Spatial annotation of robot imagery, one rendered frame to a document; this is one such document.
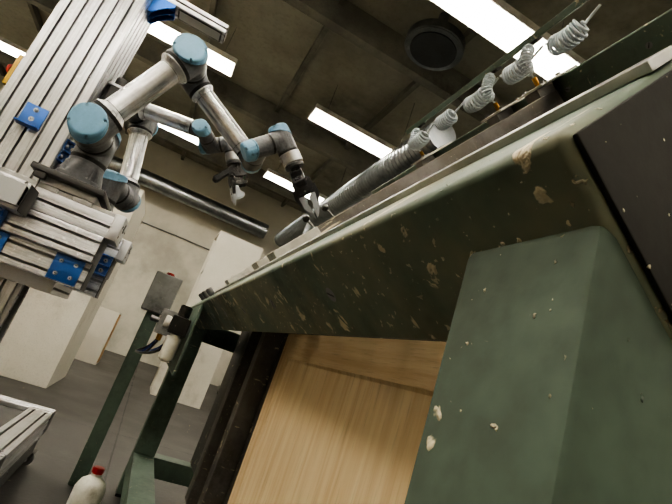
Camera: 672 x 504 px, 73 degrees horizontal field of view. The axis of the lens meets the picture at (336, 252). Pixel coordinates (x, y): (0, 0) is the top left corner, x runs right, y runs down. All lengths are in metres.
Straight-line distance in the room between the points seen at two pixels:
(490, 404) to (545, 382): 0.03
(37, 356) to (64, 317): 0.34
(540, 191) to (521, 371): 0.08
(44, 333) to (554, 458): 4.17
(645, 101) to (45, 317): 4.19
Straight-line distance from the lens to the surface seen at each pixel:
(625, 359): 0.22
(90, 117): 1.64
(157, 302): 2.21
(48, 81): 2.07
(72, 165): 1.74
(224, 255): 5.83
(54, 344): 4.26
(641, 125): 0.25
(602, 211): 0.22
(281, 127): 1.70
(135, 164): 2.43
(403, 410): 0.71
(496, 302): 0.25
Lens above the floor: 0.69
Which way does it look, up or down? 16 degrees up
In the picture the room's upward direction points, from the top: 19 degrees clockwise
